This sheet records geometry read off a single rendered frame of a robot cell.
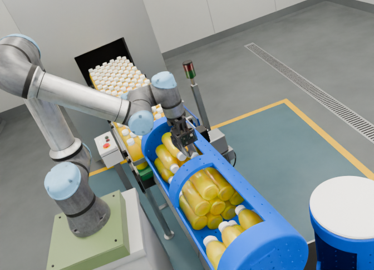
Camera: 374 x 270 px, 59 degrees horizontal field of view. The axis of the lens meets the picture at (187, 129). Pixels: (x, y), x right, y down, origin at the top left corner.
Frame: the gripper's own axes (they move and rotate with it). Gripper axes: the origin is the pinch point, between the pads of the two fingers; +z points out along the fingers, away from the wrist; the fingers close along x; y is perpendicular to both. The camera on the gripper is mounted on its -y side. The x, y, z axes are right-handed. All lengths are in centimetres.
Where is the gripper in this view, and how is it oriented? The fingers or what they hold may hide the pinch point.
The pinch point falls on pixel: (188, 153)
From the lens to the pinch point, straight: 129.5
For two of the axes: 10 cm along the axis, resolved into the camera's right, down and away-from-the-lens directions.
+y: 3.9, 4.1, -8.2
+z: 2.8, 8.0, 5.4
